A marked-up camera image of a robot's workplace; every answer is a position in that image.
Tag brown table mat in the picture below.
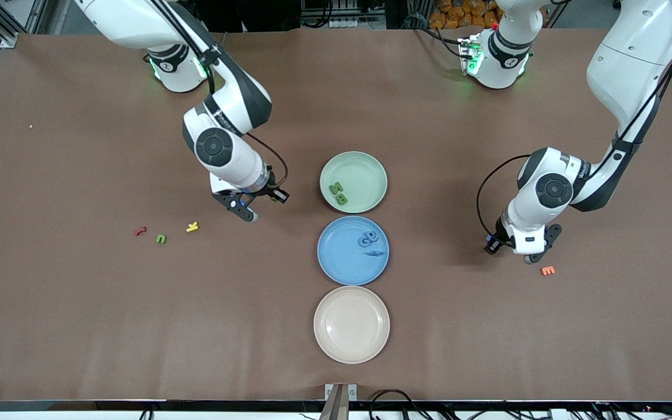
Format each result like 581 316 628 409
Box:
0 28 672 403

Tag light green plate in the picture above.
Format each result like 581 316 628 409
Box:
319 151 389 214

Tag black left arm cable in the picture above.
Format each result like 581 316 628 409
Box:
477 0 672 239

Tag blue plate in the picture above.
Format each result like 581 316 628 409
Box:
317 216 390 286

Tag white power strip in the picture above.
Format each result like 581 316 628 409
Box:
327 16 384 29

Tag pile of orange fruits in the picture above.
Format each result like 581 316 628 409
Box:
428 0 503 30

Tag beige plate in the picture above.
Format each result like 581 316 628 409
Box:
313 285 391 365

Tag arm base connector panel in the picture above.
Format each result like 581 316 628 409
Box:
457 35 485 76

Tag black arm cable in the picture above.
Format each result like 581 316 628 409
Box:
477 0 672 239
152 0 289 188

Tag black cable loop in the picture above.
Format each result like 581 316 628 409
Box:
369 389 433 420

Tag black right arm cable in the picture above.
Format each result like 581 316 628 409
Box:
152 0 289 188

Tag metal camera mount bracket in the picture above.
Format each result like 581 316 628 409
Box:
324 382 358 420

